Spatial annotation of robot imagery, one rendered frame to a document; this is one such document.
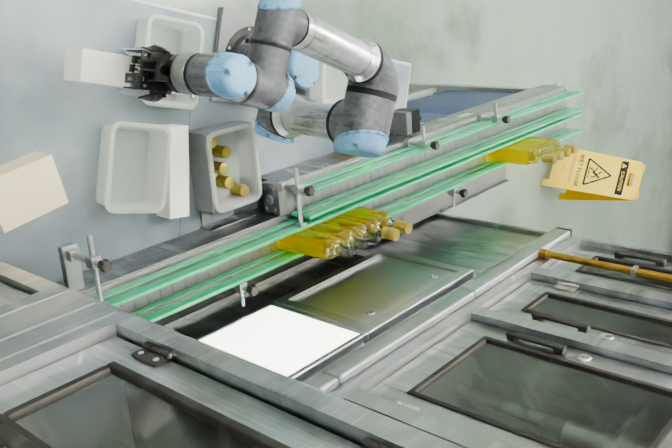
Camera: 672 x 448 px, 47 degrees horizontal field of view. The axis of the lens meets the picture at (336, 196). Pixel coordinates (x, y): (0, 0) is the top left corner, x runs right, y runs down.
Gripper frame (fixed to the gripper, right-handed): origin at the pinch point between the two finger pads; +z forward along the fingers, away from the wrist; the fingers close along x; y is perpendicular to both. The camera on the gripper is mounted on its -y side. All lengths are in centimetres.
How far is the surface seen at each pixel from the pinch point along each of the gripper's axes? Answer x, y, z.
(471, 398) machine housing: 61, -54, -54
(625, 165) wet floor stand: 8, -420, 60
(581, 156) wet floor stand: 5, -413, 88
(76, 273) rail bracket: 46, -6, 24
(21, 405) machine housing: 47, 40, -42
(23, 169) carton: 22.5, 6.9, 27.4
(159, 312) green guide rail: 55, -23, 15
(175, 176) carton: 23, -35, 29
